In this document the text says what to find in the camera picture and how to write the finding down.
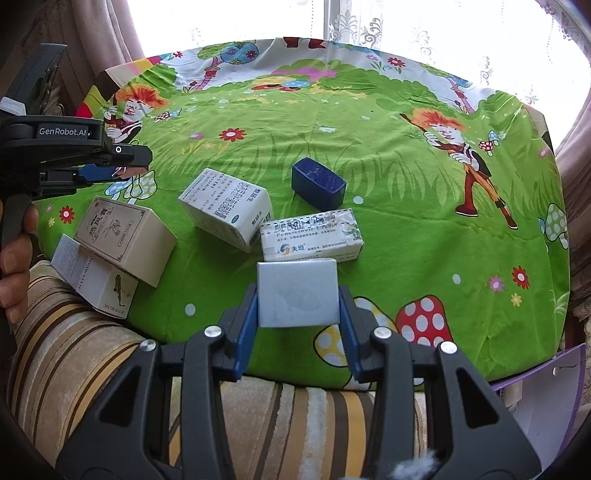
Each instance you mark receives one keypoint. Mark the person's left hand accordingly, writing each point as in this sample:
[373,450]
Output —
[16,272]

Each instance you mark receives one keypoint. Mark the grey box with tooth logo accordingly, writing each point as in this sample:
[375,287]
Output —
[298,293]

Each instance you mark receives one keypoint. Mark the striped beige cushion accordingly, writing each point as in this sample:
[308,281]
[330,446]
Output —
[277,429]

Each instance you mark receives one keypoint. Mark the white printed medicine box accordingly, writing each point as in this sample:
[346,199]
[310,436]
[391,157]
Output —
[226,207]

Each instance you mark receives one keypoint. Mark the crumpled white cream box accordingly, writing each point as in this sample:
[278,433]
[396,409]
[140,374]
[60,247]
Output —
[311,236]

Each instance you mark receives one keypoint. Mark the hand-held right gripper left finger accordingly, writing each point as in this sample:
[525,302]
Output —
[244,332]

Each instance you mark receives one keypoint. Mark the cartoon printed green cloth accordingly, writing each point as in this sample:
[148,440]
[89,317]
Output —
[369,138]

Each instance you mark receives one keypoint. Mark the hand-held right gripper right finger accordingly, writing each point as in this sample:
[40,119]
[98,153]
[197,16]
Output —
[351,337]

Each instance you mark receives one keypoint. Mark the white lace curtain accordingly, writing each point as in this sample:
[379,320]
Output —
[415,32]

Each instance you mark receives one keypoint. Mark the white box with figure print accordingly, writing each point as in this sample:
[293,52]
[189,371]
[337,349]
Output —
[92,277]

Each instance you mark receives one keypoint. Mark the purple cardboard storage box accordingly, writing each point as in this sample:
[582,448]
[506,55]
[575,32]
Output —
[540,415]

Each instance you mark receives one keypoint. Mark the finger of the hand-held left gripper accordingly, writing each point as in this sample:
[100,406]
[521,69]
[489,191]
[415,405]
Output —
[99,172]
[131,156]

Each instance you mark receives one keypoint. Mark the dark blue box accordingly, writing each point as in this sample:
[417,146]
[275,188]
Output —
[318,182]

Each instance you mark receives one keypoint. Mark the beige printed box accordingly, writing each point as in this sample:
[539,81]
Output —
[124,242]

